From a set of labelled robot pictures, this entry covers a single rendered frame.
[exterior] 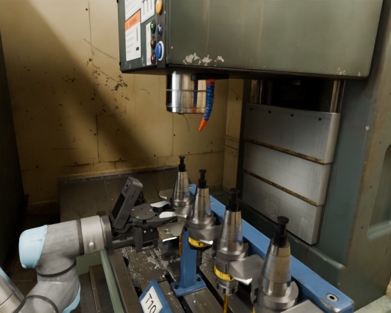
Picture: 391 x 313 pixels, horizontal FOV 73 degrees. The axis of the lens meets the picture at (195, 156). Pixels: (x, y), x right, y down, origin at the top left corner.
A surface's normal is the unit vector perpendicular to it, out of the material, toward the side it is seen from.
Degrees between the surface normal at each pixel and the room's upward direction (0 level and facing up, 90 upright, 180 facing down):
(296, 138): 90
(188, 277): 90
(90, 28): 90
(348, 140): 90
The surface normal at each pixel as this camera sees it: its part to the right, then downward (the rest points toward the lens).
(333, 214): -0.89, 0.09
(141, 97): 0.45, 0.24
